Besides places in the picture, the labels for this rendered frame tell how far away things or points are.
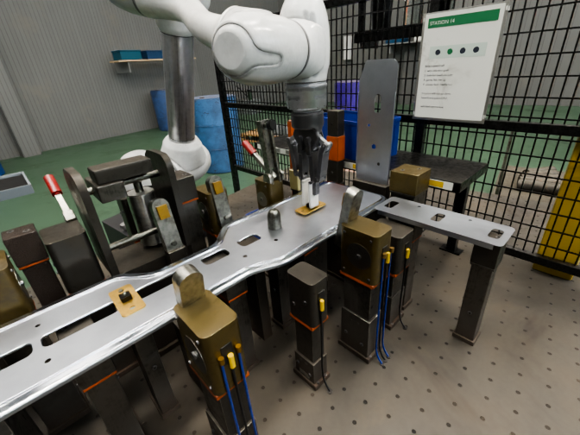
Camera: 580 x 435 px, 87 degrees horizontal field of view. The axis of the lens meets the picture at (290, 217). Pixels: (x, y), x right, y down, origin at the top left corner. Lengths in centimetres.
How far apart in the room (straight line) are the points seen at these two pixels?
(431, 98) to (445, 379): 83
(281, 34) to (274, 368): 69
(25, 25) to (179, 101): 745
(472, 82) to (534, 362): 76
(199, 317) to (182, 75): 91
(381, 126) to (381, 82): 11
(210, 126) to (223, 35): 386
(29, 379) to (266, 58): 55
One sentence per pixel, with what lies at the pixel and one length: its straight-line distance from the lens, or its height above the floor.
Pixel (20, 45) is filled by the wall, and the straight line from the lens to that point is 851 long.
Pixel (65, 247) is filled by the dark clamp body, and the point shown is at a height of 106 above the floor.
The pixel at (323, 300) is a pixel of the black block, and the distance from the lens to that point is 60.
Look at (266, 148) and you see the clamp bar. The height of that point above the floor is 114.
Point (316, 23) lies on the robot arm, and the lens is 69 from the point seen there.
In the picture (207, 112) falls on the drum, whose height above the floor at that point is 84.
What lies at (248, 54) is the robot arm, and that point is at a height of 136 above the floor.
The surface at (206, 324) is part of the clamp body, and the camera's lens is 44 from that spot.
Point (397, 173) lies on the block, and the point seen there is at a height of 105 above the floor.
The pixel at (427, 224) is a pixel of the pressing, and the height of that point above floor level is 100.
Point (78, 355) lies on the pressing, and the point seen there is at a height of 100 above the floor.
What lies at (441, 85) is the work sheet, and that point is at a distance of 116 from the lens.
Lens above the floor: 135
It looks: 27 degrees down
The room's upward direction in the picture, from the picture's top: 4 degrees counter-clockwise
